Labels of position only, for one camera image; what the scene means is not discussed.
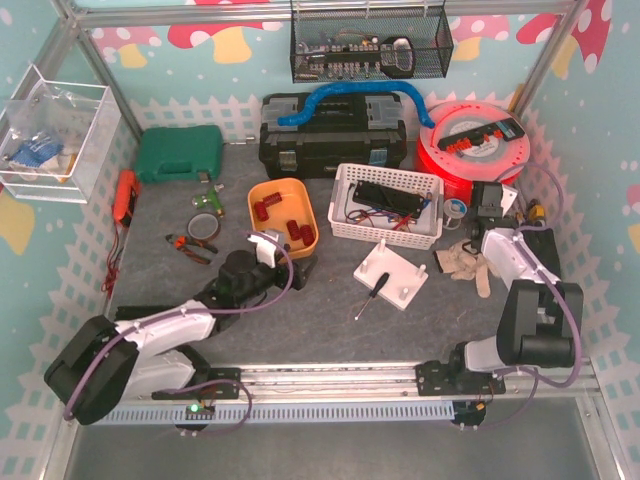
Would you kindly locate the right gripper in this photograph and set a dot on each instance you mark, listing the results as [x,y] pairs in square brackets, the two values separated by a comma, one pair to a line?
[486,225]

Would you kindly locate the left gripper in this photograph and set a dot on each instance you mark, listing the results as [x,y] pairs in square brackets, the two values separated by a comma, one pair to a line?
[300,273]

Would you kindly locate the beige work glove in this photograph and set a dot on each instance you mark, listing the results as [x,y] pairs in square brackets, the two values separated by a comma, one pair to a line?
[460,265]

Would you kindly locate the black handle screwdriver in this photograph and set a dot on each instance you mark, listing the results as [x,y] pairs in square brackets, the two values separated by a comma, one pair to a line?
[381,282]

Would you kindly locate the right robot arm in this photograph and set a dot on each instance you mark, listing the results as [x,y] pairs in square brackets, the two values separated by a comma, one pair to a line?
[540,322]

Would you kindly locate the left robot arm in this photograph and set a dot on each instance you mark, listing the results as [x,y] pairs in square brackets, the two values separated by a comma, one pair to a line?
[151,354]

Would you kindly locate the red small spring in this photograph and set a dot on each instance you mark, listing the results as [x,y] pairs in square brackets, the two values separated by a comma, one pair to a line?
[272,199]

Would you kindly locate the red filament spool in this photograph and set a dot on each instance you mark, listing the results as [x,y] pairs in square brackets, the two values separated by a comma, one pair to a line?
[495,160]

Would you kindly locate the yellow black tool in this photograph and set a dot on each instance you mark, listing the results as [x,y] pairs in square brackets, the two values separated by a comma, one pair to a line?
[534,214]

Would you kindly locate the white perforated basket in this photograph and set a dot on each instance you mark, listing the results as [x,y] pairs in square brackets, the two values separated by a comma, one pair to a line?
[354,221]

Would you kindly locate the orange plastic tray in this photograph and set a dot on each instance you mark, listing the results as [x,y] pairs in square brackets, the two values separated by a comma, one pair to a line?
[295,205]

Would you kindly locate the black rubber glove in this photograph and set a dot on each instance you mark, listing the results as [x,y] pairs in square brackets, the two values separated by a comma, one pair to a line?
[543,245]

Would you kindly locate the black terminal strip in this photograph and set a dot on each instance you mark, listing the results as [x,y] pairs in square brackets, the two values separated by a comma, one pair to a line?
[507,129]

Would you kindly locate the black perforated metal plate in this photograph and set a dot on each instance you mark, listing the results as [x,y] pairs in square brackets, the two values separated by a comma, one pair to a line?
[389,199]

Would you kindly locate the white peg board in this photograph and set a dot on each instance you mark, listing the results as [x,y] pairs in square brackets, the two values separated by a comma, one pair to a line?
[403,279]

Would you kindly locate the brown tape roll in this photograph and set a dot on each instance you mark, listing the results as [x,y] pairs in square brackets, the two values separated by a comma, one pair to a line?
[204,226]

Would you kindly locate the orange black pliers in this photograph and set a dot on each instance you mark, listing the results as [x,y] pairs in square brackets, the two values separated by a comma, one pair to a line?
[192,248]

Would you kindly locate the black toolbox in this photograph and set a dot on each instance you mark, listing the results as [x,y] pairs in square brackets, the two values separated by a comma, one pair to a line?
[366,129]

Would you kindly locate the green tool case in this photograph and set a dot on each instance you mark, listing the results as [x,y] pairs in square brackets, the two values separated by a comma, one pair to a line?
[179,154]

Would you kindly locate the orange multimeter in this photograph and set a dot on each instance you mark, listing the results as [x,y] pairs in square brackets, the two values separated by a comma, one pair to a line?
[126,195]

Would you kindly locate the clear acrylic box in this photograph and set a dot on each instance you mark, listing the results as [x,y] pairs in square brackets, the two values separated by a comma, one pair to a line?
[85,117]

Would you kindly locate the blue white gloves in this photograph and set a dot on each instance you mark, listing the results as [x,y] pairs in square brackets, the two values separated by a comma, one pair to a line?
[37,150]

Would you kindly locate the solder wire spool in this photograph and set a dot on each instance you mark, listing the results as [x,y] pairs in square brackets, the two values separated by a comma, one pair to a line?
[454,211]

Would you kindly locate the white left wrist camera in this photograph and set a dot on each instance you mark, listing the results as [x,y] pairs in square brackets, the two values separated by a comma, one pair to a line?
[265,245]

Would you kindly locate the grey slotted cable duct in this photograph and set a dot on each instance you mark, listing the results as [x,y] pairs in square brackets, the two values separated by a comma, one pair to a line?
[271,413]

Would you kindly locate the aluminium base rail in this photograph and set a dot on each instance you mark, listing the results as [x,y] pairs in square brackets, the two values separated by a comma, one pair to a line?
[382,381]

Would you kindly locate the black wire mesh basket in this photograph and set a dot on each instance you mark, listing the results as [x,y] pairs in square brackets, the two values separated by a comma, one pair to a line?
[362,45]

